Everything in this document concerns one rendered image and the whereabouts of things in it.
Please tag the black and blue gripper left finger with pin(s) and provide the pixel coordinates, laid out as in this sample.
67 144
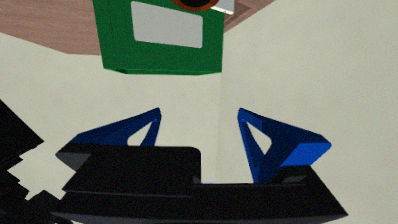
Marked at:
117 133

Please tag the green and brown bottle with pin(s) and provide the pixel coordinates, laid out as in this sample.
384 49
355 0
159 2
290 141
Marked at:
195 5

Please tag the green bottle crate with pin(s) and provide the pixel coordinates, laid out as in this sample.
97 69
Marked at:
149 35

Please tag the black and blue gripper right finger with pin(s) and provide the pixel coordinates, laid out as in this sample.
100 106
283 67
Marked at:
290 145

